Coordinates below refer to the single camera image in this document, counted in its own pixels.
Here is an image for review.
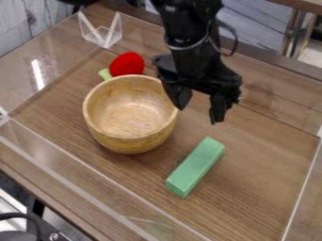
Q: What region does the red plush ball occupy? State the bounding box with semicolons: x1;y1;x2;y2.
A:
109;52;144;76

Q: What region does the metal table leg background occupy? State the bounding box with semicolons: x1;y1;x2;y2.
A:
282;9;316;59

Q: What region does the black table frame leg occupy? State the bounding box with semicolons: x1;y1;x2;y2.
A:
26;198;83;241

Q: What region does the light green flat piece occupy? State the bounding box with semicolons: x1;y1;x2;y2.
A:
97;69;112;80

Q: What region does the green stick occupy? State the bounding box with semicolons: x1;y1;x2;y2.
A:
164;137;226;199

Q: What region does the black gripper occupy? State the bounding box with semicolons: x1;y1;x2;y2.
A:
152;40;243;124

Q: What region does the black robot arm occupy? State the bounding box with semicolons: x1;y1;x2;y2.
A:
149;0;243;123

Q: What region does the brown wooden bowl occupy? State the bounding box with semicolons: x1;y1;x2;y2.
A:
81;74;179;154

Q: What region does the clear acrylic tray wall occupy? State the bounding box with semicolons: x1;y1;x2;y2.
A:
0;108;209;241

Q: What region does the black cable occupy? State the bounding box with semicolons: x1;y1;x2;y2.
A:
0;212;41;241

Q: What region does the clear acrylic stand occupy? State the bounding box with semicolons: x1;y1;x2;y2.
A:
76;11;121;49

